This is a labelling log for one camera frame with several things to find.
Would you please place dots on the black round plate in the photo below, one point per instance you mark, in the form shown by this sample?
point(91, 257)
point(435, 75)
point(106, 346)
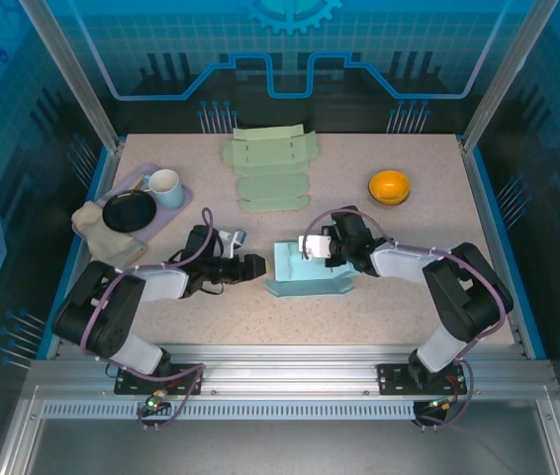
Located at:
point(129, 213)

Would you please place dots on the light blue paper box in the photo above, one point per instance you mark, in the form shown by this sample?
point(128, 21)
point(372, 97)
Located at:
point(290, 277)

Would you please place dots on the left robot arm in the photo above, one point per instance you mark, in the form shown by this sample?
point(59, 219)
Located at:
point(97, 307)

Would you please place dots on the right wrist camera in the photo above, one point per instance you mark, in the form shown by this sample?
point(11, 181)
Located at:
point(314, 246)

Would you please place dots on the power connector with LED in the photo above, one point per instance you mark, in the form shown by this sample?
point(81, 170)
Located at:
point(154, 401)
point(438, 405)

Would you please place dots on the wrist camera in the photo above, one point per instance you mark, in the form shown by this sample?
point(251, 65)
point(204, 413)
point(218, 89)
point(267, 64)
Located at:
point(314, 246)
point(234, 242)

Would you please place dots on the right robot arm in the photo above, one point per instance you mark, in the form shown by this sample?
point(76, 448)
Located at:
point(463, 287)

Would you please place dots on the yellow ceramic bowl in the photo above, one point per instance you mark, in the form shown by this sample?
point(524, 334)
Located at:
point(389, 185)

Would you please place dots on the light blue mug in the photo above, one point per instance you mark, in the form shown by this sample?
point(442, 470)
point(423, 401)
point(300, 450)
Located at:
point(167, 190)

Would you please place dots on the aluminium frame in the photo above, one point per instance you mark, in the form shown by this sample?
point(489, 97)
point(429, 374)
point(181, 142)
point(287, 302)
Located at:
point(285, 371)

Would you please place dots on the yellow wooden utensil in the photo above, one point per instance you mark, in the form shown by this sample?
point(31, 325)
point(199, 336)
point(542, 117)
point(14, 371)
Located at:
point(137, 183)

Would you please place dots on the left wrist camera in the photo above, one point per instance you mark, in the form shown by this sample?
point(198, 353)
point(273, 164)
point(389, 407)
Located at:
point(234, 242)

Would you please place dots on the green flat paper box sheet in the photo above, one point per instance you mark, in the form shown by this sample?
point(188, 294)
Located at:
point(265, 131)

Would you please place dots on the beige cloth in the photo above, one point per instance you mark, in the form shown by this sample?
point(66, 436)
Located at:
point(107, 247)

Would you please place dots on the purple plastic tray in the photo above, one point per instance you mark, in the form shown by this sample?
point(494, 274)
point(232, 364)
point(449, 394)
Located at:
point(166, 220)

